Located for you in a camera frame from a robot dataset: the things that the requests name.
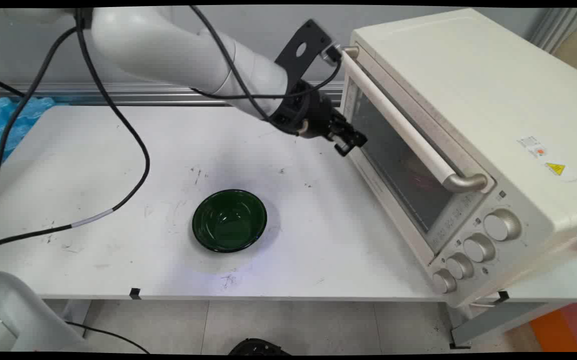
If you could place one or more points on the white label sticker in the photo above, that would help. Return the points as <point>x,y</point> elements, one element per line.
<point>533,146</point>

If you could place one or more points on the black table clip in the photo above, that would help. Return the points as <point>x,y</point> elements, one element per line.
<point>502,297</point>

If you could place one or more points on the aluminium rail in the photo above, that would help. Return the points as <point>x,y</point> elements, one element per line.
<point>143,93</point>

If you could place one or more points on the large silver oven knob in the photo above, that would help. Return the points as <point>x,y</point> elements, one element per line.
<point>502,225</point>

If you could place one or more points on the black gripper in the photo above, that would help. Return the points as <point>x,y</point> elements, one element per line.
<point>306,112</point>

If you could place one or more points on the dark green glass bowl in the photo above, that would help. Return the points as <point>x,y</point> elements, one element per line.
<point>229,221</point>

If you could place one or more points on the cream toaster oven body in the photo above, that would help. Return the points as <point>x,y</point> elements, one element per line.
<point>493,85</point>

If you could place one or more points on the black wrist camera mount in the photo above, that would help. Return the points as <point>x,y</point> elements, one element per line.
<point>302,47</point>

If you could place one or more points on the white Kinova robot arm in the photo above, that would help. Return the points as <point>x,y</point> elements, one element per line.
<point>168,45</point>

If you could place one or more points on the grey table frame beam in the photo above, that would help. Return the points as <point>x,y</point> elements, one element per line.
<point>498,325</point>

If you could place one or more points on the white table leg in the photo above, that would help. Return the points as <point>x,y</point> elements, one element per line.
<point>76,315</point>

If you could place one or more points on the grey ribbed column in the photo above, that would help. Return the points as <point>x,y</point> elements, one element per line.
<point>551,27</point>

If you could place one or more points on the black round floor object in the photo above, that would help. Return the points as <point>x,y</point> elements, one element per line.
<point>258,347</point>

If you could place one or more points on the orange floor object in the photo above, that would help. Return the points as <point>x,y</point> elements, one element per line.
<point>563,330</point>

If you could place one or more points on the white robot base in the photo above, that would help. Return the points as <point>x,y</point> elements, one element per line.
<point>18,315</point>

